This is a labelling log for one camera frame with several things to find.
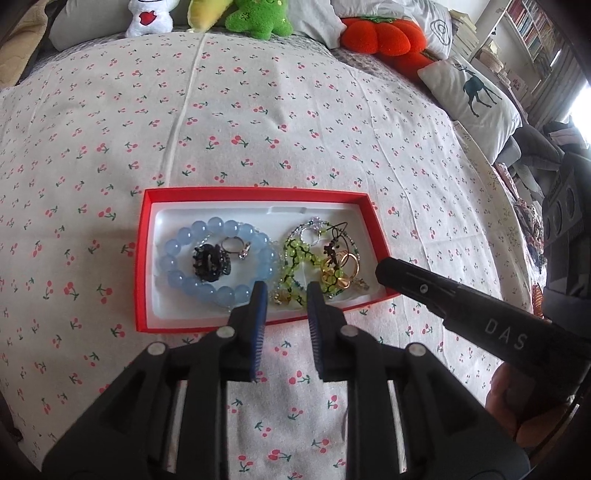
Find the stack of books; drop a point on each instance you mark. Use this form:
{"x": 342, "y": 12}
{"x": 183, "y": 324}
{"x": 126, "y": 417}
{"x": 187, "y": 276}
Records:
{"x": 464, "y": 32}

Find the person's right hand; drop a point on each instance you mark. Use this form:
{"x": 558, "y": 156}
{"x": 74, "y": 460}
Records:
{"x": 505, "y": 401}

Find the floral cloth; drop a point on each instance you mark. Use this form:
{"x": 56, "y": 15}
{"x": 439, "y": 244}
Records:
{"x": 526, "y": 221}

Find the gold hoop earring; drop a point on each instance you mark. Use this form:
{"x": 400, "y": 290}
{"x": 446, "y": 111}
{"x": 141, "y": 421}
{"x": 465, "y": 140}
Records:
{"x": 355, "y": 267}

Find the woven basket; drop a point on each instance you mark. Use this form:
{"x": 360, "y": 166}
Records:
{"x": 491, "y": 60}

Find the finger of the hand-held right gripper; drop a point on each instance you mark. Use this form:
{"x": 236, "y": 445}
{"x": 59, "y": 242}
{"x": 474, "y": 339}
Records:
{"x": 411, "y": 281}

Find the grey pillow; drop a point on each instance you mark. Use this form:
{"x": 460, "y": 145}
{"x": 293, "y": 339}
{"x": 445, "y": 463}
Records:
{"x": 92, "y": 23}

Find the orange pumpkin plush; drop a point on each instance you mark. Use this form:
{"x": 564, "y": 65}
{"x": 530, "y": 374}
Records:
{"x": 378, "y": 39}

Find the yellow green plush toy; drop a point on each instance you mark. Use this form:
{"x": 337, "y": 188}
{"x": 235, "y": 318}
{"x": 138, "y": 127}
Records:
{"x": 205, "y": 14}

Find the red jewelry box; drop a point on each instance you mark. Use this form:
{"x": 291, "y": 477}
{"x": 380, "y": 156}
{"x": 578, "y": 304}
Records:
{"x": 147, "y": 258}

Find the white deer print pillow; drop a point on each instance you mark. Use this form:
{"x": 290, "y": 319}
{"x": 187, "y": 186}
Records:
{"x": 461, "y": 106}

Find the grey chair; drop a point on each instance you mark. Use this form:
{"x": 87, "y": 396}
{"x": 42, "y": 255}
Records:
{"x": 531, "y": 147}

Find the black hair claw clip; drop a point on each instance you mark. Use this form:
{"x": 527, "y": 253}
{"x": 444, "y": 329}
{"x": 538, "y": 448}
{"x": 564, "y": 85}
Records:
{"x": 210, "y": 265}

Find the white plush toy red heart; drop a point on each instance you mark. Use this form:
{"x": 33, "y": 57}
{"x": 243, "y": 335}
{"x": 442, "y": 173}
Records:
{"x": 147, "y": 18}

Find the small gold bead charm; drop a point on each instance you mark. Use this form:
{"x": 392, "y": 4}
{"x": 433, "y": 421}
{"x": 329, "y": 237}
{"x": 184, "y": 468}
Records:
{"x": 281, "y": 297}

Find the bookshelf with books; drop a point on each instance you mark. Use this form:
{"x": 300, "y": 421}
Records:
{"x": 535, "y": 32}

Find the beige quilted blanket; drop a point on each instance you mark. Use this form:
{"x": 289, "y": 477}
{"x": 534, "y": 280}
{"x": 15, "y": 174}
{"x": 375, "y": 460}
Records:
{"x": 18, "y": 41}

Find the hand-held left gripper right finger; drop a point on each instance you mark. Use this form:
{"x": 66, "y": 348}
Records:
{"x": 316, "y": 323}

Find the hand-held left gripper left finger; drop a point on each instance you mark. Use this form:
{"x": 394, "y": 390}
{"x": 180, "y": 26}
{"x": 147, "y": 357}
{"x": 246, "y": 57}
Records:
{"x": 258, "y": 323}

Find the white printed pillow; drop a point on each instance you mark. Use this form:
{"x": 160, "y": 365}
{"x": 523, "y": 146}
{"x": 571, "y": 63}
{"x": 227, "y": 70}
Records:
{"x": 429, "y": 27}

